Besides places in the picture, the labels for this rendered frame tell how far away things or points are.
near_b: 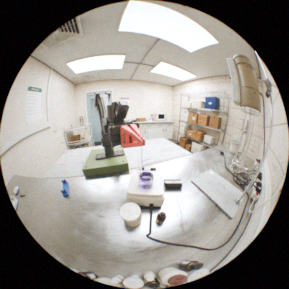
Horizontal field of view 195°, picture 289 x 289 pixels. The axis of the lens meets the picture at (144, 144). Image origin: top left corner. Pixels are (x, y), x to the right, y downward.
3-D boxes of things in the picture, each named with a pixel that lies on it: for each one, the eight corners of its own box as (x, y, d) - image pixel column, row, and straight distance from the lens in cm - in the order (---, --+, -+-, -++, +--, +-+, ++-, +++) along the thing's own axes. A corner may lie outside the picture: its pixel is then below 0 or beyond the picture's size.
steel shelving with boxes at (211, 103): (175, 148, 318) (180, 93, 301) (183, 146, 345) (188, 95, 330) (209, 169, 245) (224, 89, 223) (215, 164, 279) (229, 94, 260)
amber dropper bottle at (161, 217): (164, 217, 34) (169, 209, 28) (163, 224, 33) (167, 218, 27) (156, 216, 34) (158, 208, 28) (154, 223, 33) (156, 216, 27)
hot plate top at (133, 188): (133, 171, 37) (133, 169, 37) (161, 172, 37) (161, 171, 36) (126, 194, 30) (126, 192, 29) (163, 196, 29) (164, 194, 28)
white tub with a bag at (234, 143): (228, 152, 111) (233, 133, 107) (227, 148, 125) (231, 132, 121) (239, 156, 115) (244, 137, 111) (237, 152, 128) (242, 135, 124)
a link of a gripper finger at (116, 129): (152, 127, 21) (132, 123, 28) (125, 132, 17) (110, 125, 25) (150, 152, 23) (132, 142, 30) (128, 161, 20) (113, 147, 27)
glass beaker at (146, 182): (150, 178, 33) (151, 161, 28) (155, 189, 30) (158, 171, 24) (134, 182, 32) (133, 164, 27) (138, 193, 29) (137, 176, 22)
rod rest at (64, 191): (63, 184, 59) (60, 179, 57) (68, 182, 58) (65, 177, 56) (63, 196, 52) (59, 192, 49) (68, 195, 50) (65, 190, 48)
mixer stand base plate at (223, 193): (190, 180, 49) (190, 179, 48) (209, 169, 64) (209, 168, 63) (231, 219, 47) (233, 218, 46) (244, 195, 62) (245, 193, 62)
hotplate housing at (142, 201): (135, 173, 48) (134, 161, 43) (159, 174, 48) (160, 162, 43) (126, 210, 35) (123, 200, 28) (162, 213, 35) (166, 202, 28)
